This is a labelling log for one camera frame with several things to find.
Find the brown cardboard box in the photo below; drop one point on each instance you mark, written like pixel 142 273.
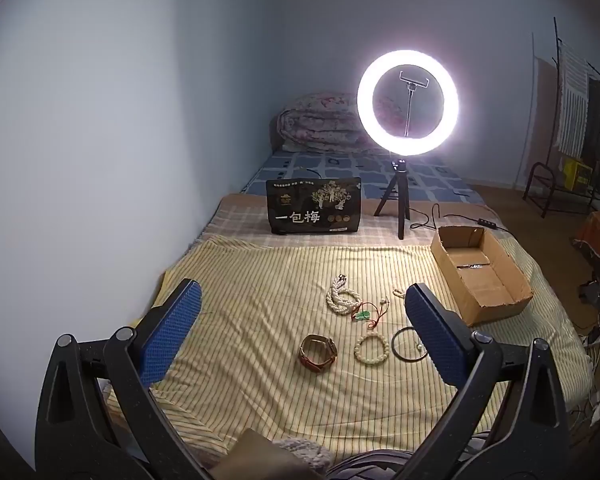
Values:
pixel 500 305

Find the yellow box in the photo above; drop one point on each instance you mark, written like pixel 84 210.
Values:
pixel 577 175

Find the black clothes rack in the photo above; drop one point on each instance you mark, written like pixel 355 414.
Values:
pixel 560 60

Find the black metal shoe rack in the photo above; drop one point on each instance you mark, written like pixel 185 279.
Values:
pixel 535 175

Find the blue patterned bed sheet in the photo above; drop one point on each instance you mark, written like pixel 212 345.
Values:
pixel 340 165

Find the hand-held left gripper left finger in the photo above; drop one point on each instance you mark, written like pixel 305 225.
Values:
pixel 172 332

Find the black floor device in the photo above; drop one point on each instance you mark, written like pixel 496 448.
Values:
pixel 597 292

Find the black tripod stand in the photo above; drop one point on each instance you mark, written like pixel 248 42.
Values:
pixel 402 210

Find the yellow striped bed sheet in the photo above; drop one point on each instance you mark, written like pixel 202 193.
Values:
pixel 260 285

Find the white knit hanging garment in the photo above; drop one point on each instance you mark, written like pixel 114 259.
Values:
pixel 572 105

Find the plaid beige blanket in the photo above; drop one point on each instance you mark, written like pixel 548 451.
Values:
pixel 240 210

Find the folded floral quilt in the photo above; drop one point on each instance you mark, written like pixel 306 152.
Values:
pixel 310 125

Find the thin black bangle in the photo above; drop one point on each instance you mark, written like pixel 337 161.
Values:
pixel 393 345

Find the black snack bag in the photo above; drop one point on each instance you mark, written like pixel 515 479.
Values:
pixel 305 217

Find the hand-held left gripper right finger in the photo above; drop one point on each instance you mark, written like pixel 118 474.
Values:
pixel 432 332

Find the striped dark cloth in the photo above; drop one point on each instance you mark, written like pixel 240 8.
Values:
pixel 370 467

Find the brown leather watch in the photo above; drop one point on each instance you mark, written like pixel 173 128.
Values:
pixel 310 360

